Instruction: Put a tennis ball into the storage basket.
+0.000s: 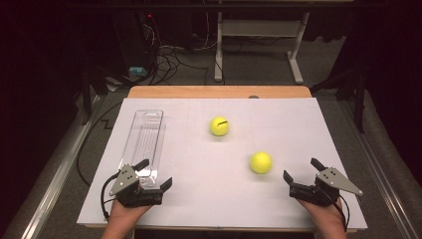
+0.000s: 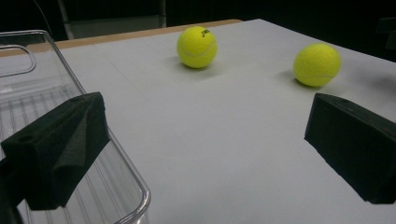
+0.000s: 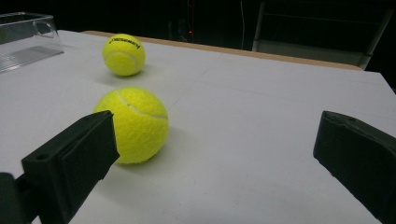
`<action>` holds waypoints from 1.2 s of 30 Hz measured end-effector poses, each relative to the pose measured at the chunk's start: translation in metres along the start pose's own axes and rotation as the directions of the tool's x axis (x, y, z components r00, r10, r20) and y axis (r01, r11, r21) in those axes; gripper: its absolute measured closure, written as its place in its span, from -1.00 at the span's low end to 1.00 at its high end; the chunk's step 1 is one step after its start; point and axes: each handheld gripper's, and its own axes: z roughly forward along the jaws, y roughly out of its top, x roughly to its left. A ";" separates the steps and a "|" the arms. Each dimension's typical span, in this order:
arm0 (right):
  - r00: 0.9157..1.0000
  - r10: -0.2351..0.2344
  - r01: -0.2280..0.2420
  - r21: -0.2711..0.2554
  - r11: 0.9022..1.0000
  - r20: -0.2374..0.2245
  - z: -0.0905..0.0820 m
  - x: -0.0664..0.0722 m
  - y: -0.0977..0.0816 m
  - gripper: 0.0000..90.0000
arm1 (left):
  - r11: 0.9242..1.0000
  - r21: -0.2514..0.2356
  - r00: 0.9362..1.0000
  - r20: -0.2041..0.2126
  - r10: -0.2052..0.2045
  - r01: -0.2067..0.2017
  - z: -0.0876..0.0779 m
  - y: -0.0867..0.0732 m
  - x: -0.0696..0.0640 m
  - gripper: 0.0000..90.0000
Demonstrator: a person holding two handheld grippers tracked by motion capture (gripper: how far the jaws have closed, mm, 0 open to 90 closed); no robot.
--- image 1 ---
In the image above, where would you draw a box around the left hand-held gripper cable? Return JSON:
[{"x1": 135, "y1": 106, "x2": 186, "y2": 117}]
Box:
[{"x1": 100, "y1": 171, "x2": 121, "y2": 222}]

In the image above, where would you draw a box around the right hand-held gripper cable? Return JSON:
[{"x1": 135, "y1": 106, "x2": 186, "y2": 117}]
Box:
[{"x1": 327, "y1": 188, "x2": 351, "y2": 232}]

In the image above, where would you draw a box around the tangle of floor cables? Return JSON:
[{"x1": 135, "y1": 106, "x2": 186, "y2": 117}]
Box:
[{"x1": 142, "y1": 13, "x2": 213, "y2": 86}]

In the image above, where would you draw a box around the person's left hand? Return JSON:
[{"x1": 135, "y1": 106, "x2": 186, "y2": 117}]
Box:
[{"x1": 107, "y1": 198, "x2": 152, "y2": 230}]

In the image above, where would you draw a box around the plain yellow tennis ball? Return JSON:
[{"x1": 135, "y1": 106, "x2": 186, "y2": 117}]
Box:
[{"x1": 249, "y1": 151, "x2": 274, "y2": 175}]

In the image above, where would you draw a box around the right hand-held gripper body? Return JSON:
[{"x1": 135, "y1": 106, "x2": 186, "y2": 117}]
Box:
[{"x1": 289, "y1": 166, "x2": 363, "y2": 207}]

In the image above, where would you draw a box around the black floor cable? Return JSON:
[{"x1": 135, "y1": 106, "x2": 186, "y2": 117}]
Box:
[{"x1": 76, "y1": 101, "x2": 123, "y2": 187}]

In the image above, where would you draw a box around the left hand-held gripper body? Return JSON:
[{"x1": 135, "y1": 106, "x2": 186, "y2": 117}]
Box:
[{"x1": 108, "y1": 163, "x2": 164, "y2": 208}]

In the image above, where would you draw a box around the clear plastic container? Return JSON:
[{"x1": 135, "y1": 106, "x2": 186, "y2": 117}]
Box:
[{"x1": 117, "y1": 109, "x2": 167, "y2": 188}]

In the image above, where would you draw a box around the teal box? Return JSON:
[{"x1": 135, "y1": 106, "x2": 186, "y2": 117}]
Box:
[{"x1": 128, "y1": 66, "x2": 148, "y2": 78}]

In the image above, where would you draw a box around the yellow tennis ball black mark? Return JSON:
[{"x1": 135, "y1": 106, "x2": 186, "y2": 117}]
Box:
[{"x1": 209, "y1": 116, "x2": 230, "y2": 137}]

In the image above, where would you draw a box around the dark metal stand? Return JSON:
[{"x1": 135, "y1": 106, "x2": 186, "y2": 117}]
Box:
[
  {"x1": 81, "y1": 64, "x2": 133, "y2": 126},
  {"x1": 310, "y1": 66, "x2": 367, "y2": 134}
]

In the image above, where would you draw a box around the white board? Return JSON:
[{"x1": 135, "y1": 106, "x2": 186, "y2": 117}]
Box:
[{"x1": 77, "y1": 97, "x2": 368, "y2": 231}]

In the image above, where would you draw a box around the person's right hand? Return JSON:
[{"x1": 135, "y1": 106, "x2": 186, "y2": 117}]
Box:
[{"x1": 297, "y1": 198, "x2": 347, "y2": 233}]

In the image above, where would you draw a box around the hand-held gripper cable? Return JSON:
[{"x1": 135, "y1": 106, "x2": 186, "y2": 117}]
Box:
[
  {"x1": 100, "y1": 171, "x2": 121, "y2": 222},
  {"x1": 327, "y1": 188, "x2": 351, "y2": 232}
]

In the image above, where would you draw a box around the wooden table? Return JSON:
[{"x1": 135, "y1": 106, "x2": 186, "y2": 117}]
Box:
[{"x1": 85, "y1": 85, "x2": 358, "y2": 233}]

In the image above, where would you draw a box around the black computer tower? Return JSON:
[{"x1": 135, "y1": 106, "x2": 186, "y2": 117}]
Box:
[{"x1": 112, "y1": 13, "x2": 157, "y2": 71}]

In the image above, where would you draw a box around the white metal stand frame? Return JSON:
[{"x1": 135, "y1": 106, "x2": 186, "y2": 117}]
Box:
[{"x1": 213, "y1": 11, "x2": 312, "y2": 86}]

